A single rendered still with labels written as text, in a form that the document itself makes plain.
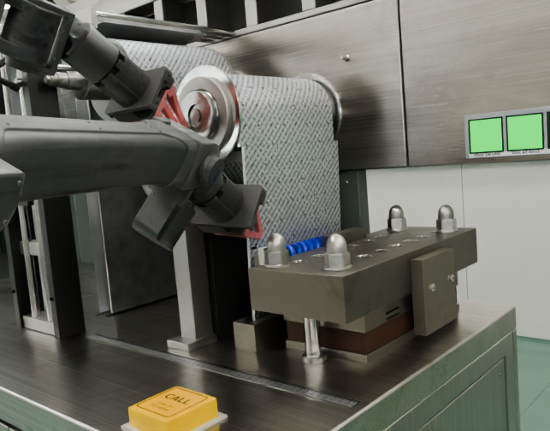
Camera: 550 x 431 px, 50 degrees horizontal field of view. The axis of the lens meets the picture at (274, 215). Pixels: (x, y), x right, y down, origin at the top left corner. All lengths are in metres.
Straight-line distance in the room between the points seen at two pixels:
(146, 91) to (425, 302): 0.48
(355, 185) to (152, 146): 0.63
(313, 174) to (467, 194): 2.64
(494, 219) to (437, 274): 2.65
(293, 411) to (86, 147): 0.37
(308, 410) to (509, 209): 2.90
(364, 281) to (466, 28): 0.47
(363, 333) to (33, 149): 0.51
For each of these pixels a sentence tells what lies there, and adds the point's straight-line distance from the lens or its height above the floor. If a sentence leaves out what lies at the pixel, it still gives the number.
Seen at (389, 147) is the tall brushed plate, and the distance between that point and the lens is 1.09.
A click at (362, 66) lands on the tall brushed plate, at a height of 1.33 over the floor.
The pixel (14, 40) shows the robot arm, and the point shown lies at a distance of 0.78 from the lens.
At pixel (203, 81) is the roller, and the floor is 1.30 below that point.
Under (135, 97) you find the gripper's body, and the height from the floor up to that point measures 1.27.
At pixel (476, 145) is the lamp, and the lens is 1.01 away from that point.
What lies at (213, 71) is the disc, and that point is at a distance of 0.90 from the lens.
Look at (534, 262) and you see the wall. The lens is 3.51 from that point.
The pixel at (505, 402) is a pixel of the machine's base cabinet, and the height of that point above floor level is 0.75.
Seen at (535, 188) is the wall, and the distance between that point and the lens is 3.45.
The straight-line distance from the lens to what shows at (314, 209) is 0.99.
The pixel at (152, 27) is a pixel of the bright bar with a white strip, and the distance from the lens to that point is 1.18.
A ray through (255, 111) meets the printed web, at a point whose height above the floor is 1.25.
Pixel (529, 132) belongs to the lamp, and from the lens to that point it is 0.98.
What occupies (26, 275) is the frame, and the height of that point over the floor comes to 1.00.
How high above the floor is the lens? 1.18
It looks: 6 degrees down
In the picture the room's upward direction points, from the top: 5 degrees counter-clockwise
